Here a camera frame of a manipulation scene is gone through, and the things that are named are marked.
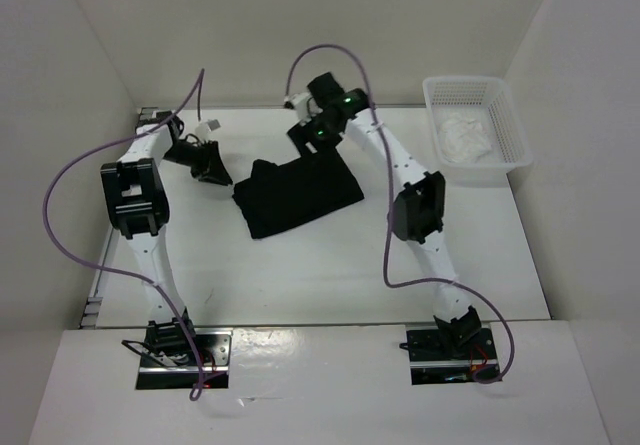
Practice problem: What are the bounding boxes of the aluminium table edge rail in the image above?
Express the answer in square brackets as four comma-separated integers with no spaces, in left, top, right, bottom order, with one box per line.
[79,107,156,329]

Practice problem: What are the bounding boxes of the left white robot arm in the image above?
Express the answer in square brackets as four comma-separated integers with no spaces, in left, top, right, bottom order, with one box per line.
[100,109,233,365]

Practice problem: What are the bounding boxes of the white plastic basket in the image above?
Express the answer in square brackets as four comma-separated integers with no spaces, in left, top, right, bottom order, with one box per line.
[423,76,532,186]

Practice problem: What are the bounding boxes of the black tank top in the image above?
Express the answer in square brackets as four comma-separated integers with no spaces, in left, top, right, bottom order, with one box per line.
[233,150,364,240]

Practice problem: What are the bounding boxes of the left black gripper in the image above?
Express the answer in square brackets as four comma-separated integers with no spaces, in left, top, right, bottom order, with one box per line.
[162,139,234,187]

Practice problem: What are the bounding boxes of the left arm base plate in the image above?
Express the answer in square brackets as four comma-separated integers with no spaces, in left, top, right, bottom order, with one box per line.
[121,329,232,390]

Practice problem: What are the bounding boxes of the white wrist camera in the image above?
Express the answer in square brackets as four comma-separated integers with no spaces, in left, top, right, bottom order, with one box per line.
[284,92,316,124]
[194,119,221,141]

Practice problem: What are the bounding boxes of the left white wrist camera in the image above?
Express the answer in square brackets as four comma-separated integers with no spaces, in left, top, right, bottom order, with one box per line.
[194,119,221,141]

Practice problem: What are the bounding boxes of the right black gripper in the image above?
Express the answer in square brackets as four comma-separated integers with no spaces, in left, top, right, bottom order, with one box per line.
[286,110,343,169]

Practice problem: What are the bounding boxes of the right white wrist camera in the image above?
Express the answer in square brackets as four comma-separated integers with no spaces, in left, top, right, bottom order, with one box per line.
[284,92,316,124]

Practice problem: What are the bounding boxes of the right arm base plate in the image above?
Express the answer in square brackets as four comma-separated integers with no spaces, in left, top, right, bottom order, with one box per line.
[399,327,500,385]

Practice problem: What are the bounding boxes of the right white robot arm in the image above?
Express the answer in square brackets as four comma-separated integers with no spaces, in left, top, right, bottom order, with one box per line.
[284,72,481,358]

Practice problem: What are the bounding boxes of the white tank top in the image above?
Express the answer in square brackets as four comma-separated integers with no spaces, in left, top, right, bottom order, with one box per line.
[436,113,493,164]

